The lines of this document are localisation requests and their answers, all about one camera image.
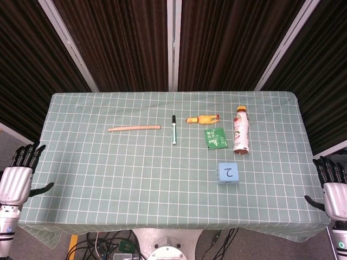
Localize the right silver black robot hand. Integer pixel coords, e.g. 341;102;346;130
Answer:
304;155;347;222

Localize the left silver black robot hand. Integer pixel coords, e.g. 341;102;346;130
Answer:
0;140;55;206

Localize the blue numbered cube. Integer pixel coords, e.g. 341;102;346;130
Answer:
217;162;240;186

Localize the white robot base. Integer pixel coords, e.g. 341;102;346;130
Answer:
132;229;203;260

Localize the yellow floor tape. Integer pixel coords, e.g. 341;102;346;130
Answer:
69;234;79;253

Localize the red brown round object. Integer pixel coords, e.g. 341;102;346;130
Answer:
233;106;250;155

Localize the dark brown curtain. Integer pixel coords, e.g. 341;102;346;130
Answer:
52;0;171;92
260;0;347;156
0;0;92;142
177;0;310;92

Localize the green checked tablecloth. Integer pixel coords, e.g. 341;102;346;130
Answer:
18;91;335;249

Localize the grey electronics box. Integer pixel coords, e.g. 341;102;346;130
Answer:
112;252;137;260

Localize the wooden stick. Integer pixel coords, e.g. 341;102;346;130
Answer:
107;125;162;133

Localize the green snack packet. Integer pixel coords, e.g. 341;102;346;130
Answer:
204;127;228;150

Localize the yellow rubber chicken toy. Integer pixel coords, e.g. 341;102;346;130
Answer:
185;114;221;126

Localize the black white marker pen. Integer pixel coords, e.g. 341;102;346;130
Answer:
171;115;177;146

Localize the white frame rail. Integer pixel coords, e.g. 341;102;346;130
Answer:
311;147;347;158
0;121;36;145

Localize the black cable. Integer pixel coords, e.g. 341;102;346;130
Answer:
66;231;94;260
210;228;240;260

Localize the white cable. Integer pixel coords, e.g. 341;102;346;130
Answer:
93;232;101;258

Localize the white frame post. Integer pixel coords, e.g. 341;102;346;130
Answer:
37;0;100;92
253;0;322;91
166;0;182;92

